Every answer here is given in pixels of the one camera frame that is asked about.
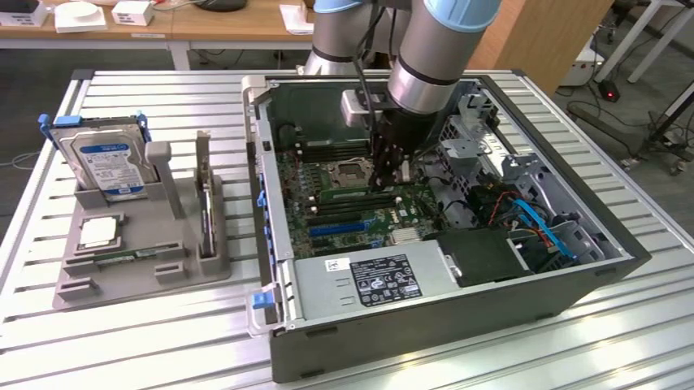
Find white floor device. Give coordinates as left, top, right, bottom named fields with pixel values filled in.
left=558, top=34, right=607, bottom=89

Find green motherboard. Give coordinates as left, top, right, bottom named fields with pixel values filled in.
left=276, top=140, right=453, bottom=260

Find green RAM stick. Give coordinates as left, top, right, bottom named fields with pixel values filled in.
left=95, top=243, right=183, bottom=267
left=318, top=188, right=394, bottom=204

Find black power adaptor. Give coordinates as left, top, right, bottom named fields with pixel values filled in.
left=596, top=80, right=623, bottom=102

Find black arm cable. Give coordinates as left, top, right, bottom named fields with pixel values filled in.
left=350, top=0, right=402, bottom=135

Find white labelled box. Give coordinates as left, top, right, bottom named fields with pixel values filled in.
left=111, top=1, right=157, bottom=28

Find metal CPU socket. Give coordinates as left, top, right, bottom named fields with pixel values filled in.
left=320, top=156, right=376, bottom=195

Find wooden cabinet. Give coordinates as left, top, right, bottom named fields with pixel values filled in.
left=458, top=0, right=617, bottom=98

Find black round object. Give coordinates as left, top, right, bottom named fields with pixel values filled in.
left=194, top=0, right=251, bottom=12

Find blue flat wire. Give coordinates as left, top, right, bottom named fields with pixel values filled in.
left=512, top=197, right=581, bottom=262

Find hard disk with blue caddy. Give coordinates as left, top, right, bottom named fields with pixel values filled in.
left=38, top=109, right=158, bottom=203

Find black open PC case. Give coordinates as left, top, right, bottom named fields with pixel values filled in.
left=241, top=68, right=653, bottom=385

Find white table frame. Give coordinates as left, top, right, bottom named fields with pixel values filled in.
left=593, top=0, right=694, bottom=85

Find silver finned heat sink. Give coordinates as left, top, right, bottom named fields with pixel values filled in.
left=393, top=228, right=429, bottom=245

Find white round-topped device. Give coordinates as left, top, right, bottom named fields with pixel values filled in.
left=54, top=1, right=110, bottom=34

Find grey parts rack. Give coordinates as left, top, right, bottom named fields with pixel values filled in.
left=51, top=129, right=235, bottom=313

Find blue expansion slot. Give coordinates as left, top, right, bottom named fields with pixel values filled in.
left=309, top=221, right=369, bottom=240

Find graphics card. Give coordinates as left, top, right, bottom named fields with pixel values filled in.
left=194, top=129, right=219, bottom=260

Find grey metal drive cage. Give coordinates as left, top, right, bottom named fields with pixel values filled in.
left=433, top=92, right=517, bottom=193

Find white paper stack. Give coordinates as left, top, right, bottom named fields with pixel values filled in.
left=280, top=3, right=317, bottom=36

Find black plastic shroud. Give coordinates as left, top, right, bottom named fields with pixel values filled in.
left=437, top=227, right=537, bottom=288

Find long black expansion slot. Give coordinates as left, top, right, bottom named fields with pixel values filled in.
left=306, top=210, right=364, bottom=228
left=314, top=239, right=381, bottom=255

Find RAM slot white latches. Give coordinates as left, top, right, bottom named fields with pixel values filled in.
left=302, top=147, right=374, bottom=158
left=317, top=201, right=401, bottom=215
left=301, top=139, right=374, bottom=148

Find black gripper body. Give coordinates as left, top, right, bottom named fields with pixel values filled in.
left=377, top=106, right=437, bottom=158

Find grey power supply unit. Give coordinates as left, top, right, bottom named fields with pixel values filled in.
left=281, top=239, right=464, bottom=323

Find grey metal disk bay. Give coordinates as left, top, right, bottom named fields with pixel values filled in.
left=501, top=154, right=636, bottom=274

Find black wheeled stand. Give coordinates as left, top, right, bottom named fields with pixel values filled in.
left=623, top=80, right=694, bottom=176

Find white box with black top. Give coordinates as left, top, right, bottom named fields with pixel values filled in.
left=0, top=0, right=49, bottom=28

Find silver CPU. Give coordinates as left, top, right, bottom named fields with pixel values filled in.
left=78, top=216, right=125, bottom=252

